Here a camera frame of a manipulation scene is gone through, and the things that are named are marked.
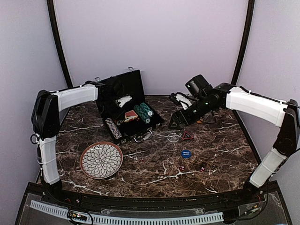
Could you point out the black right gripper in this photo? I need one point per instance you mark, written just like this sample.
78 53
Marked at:
176 115

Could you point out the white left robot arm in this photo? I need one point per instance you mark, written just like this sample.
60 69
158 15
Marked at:
46 118

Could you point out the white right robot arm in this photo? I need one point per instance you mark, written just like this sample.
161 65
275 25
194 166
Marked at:
283 114

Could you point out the black red all-in triangle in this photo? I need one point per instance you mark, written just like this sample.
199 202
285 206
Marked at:
187 136

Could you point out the clear dealer button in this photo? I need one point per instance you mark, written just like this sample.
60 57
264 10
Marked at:
173 138

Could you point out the green blue chip stack rear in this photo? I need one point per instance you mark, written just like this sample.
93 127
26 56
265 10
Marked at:
147 109

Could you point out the green blue chip stack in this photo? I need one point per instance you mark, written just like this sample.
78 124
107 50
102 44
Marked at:
142 114
147 109

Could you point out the blue small blind button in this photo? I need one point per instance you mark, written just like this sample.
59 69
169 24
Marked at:
186 154

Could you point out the green blue chip stack front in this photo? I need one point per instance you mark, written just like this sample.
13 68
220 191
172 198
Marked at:
142 114

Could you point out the red playing card deck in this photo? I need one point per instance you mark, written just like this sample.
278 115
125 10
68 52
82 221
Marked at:
130 115

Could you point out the black poker case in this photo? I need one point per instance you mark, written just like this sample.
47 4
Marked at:
123 107

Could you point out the floral patterned plate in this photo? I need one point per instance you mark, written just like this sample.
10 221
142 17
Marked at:
101 160

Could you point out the black front table rail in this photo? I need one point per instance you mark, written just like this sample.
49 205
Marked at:
96 203

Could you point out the white slotted cable duct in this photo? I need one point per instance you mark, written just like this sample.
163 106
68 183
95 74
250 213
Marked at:
123 217

